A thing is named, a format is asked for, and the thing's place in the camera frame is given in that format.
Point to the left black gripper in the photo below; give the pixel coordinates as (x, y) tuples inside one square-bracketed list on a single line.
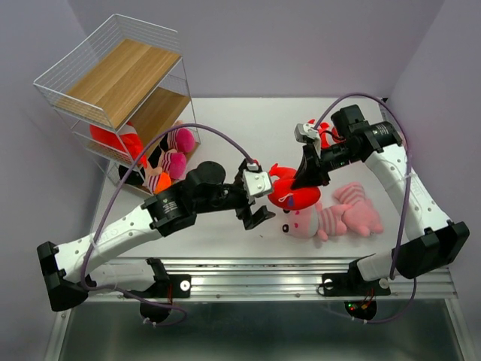
[(260, 214)]

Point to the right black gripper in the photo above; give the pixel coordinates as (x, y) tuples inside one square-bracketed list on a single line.
[(309, 173)]

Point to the red whale plush back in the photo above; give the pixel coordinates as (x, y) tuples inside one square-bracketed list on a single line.
[(284, 196)]

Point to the boy doll pink hat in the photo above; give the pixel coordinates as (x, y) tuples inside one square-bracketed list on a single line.
[(180, 140), (171, 162)]

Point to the boy doll black hair orange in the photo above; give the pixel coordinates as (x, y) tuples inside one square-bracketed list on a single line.
[(157, 181)]

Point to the red shark plush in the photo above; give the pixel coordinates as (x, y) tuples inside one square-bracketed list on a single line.
[(126, 140), (328, 135)]

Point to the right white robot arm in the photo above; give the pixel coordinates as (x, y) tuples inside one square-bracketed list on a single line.
[(433, 239)]

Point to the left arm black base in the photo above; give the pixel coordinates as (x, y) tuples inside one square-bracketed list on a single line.
[(157, 300)]

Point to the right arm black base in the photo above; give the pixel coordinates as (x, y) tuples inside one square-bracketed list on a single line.
[(360, 294)]

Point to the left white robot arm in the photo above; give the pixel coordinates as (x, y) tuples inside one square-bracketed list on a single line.
[(74, 270)]

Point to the pink frog plush striped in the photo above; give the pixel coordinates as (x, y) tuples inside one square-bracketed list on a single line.
[(316, 221)]

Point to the pink plush lying right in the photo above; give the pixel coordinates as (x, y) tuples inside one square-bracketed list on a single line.
[(361, 217)]

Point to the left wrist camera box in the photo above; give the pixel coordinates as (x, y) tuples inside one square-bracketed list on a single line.
[(257, 184)]

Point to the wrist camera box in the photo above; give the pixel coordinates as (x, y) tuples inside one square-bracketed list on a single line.
[(257, 184), (306, 133)]

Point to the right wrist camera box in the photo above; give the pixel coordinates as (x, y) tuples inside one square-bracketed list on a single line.
[(306, 133)]

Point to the aluminium rail frame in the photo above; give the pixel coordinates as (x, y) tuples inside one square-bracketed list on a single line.
[(257, 279)]

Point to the white wire wooden shelf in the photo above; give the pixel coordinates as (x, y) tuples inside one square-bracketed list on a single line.
[(126, 70)]

